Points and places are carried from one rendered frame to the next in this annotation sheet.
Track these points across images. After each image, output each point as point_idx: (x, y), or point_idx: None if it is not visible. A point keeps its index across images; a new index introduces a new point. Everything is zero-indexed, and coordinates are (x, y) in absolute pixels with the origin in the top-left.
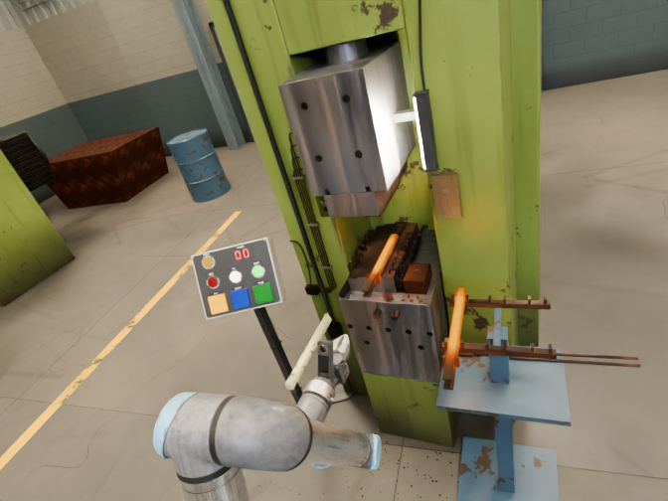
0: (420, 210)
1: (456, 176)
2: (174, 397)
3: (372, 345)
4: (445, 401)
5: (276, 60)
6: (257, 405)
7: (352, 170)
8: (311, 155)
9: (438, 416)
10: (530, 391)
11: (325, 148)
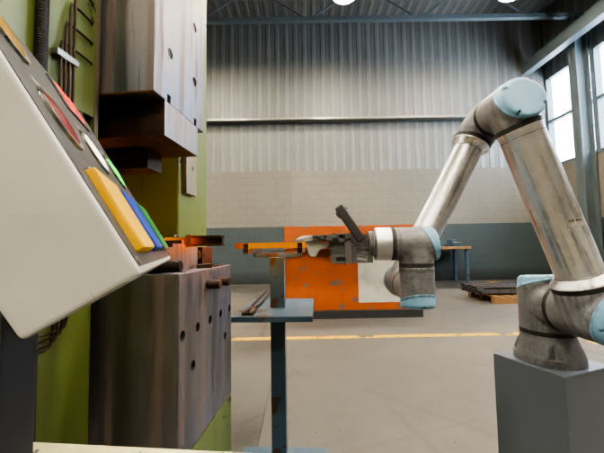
0: None
1: (196, 156)
2: (511, 79)
3: (196, 367)
4: (306, 315)
5: None
6: (474, 111)
7: (189, 93)
8: (165, 42)
9: None
10: (291, 302)
11: (176, 49)
